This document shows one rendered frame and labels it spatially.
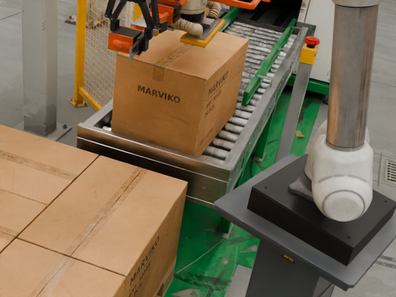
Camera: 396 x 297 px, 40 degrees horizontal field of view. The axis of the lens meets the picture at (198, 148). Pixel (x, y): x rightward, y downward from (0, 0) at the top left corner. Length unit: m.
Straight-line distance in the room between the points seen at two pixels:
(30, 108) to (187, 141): 1.42
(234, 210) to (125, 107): 0.80
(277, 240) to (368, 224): 0.28
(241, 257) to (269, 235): 1.06
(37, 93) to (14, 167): 1.20
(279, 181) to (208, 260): 0.98
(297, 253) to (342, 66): 0.58
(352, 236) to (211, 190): 0.80
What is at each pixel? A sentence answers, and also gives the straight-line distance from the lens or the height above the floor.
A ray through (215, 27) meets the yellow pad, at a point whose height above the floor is 1.11.
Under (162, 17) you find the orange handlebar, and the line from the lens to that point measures 1.82.
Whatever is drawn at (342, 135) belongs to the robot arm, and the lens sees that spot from 1.43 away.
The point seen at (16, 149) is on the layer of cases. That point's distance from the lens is 2.33.
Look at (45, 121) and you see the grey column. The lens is 3.42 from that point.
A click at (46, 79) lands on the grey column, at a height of 0.40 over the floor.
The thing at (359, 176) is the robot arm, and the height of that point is 1.06.
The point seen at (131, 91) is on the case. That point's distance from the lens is 2.27.
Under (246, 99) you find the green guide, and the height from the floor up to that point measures 0.59.
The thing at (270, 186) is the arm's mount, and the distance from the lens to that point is 1.73.
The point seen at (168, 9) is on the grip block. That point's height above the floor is 1.23.
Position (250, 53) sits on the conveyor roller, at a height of 0.55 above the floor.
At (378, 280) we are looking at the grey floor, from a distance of 2.88.
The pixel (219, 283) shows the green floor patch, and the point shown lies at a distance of 2.56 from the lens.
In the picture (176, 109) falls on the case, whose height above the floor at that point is 0.78.
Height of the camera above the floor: 1.77
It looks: 30 degrees down
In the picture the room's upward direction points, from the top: 9 degrees clockwise
